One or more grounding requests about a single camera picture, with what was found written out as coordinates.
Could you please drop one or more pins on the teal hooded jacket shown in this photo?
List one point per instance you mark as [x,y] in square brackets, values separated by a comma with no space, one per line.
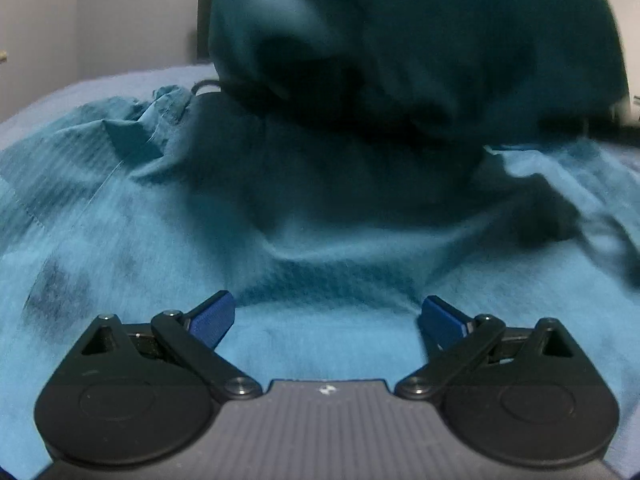
[357,156]

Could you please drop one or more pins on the black flat monitor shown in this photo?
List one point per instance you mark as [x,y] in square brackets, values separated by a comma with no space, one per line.
[202,29]

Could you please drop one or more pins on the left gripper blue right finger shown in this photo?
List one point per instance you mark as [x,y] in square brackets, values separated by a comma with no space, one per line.
[461,344]

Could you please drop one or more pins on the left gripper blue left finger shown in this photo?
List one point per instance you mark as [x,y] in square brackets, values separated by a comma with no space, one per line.
[192,337]

